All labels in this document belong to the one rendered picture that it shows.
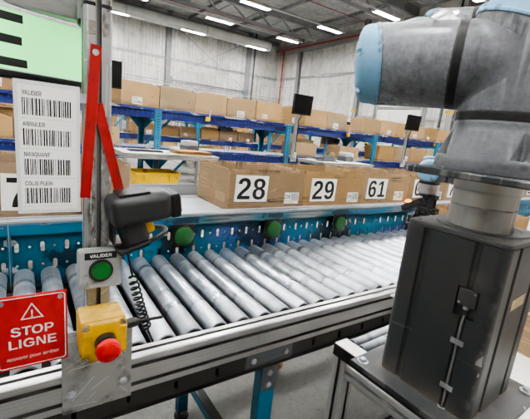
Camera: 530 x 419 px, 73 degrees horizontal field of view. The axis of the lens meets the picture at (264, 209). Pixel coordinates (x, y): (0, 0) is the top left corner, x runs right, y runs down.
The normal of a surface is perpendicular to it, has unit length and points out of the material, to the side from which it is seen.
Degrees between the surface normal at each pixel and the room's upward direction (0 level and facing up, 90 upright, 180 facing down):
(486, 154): 70
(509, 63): 92
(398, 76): 116
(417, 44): 79
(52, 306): 90
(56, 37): 86
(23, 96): 90
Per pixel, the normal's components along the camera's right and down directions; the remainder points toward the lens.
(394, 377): 0.10, -0.97
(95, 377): 0.55, 0.23
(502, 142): -0.44, -0.21
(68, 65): 0.80, 0.14
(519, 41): -0.53, 0.11
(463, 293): -0.80, 0.04
